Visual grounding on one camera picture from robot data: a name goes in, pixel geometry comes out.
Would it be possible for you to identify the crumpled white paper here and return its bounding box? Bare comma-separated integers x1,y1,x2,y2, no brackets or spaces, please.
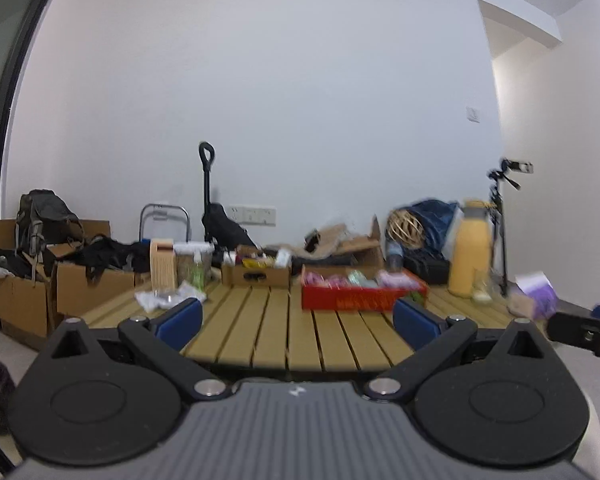
134,281,207,313

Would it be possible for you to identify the purple tissue box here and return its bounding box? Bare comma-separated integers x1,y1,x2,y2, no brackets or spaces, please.
507,272,558,321

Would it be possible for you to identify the glass candle jar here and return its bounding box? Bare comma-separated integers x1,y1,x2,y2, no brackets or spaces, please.
471,270,493,304

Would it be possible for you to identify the black suitcase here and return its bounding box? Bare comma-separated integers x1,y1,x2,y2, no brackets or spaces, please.
403,249,451,286

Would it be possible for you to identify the green spray bottle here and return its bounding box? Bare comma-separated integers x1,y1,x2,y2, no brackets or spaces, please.
189,252,206,290

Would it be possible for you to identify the clear cereal container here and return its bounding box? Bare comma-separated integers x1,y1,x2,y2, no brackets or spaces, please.
173,242,214,290

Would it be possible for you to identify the beige paper carton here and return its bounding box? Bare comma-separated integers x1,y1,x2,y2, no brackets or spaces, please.
149,238,176,292

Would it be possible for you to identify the blue water bottle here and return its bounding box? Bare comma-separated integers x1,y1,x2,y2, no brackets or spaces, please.
386,240,404,273

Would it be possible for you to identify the yellow thermos jug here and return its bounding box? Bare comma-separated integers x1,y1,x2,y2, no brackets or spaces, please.
448,200,492,298

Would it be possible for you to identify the red cardboard fruit box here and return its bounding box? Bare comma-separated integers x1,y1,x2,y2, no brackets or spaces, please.
300,266,428,312

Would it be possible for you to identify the woven rattan ball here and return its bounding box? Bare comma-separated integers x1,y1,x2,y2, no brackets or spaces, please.
386,209,425,249

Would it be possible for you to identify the dark blue cloth bag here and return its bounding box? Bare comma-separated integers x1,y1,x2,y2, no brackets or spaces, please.
396,198,460,259

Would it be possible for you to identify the open brown cardboard box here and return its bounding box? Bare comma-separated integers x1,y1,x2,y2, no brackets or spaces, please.
263,216,385,272

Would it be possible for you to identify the black backpack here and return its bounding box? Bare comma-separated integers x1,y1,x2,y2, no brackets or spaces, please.
16,188,85,258

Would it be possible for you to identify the brown cardboard box with handle hole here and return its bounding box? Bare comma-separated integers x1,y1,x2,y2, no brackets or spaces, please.
221,252,290,288

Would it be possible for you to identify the white wall socket strip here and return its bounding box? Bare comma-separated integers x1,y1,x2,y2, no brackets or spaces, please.
226,205,276,226

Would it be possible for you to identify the black camera tripod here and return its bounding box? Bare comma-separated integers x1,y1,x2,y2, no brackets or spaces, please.
488,158,534,297

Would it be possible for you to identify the black trolley handle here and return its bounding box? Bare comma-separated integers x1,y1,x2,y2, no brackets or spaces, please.
198,141,215,243

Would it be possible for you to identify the white wall switch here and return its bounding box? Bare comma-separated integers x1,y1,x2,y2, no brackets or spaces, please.
466,106,480,124

